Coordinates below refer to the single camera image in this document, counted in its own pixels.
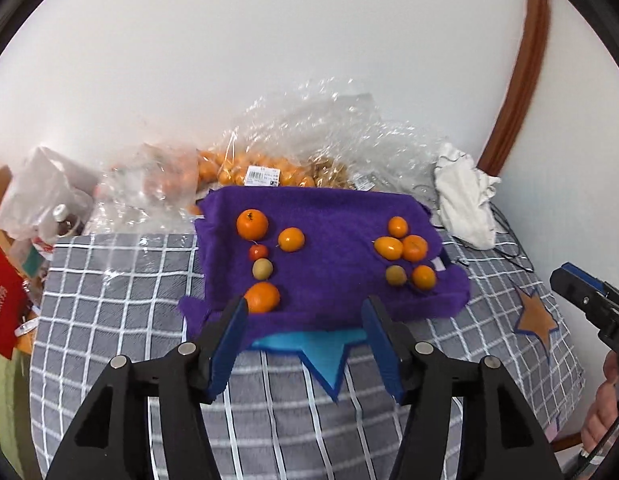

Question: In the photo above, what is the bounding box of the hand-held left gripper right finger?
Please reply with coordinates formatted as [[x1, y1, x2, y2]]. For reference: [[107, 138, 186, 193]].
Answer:
[[362, 295, 563, 480]]

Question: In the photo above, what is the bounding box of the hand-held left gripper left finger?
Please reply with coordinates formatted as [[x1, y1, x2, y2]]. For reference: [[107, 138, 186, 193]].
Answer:
[[45, 296, 250, 480]]

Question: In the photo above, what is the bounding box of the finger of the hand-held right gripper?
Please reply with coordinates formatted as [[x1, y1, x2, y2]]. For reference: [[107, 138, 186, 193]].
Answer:
[[549, 262, 610, 314]]

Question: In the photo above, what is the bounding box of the large dark-marked orange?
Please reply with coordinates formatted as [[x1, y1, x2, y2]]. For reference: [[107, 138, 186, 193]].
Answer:
[[236, 208, 269, 241]]

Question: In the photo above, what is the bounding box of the person's right hand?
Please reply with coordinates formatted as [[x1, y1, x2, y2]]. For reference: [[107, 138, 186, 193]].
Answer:
[[582, 351, 619, 449]]

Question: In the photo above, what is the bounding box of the purple towel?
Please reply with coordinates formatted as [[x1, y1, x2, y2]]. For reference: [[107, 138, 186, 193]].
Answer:
[[178, 185, 471, 356]]

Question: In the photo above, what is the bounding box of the grey checked bedsheet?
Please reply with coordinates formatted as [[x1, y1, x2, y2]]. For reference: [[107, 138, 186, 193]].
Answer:
[[29, 232, 585, 480]]

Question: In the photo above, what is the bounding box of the white cloth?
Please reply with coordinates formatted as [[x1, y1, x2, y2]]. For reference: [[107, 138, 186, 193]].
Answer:
[[433, 141, 503, 251]]

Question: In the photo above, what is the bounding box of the clear bag of small oranges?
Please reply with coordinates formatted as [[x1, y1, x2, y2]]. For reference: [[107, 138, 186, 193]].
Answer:
[[189, 147, 315, 191]]

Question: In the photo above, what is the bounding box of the crumpled clear plastic bag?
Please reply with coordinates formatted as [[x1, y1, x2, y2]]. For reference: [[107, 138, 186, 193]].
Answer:
[[95, 144, 201, 213]]

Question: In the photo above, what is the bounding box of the clear bag of brown fruit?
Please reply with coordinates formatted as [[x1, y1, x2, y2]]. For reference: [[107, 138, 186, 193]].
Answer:
[[309, 155, 356, 191]]

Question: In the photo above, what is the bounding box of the green cloth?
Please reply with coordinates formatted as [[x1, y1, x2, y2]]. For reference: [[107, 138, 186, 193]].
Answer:
[[0, 350, 40, 480]]

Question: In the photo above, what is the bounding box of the red paper bag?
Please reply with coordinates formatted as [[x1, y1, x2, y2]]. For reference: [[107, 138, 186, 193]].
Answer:
[[0, 235, 31, 361]]

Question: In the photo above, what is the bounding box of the large clear plastic bag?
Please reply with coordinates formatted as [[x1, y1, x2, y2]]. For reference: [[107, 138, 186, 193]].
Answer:
[[229, 80, 453, 196]]

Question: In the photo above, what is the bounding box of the white plastic bag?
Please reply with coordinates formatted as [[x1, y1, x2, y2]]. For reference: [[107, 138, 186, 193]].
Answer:
[[0, 146, 97, 242]]

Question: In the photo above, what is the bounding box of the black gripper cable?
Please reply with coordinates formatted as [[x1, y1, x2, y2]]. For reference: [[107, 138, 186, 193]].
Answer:
[[559, 410, 619, 476]]

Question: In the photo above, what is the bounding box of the brown wooden frame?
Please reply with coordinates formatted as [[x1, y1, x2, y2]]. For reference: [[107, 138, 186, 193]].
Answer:
[[477, 0, 553, 176]]

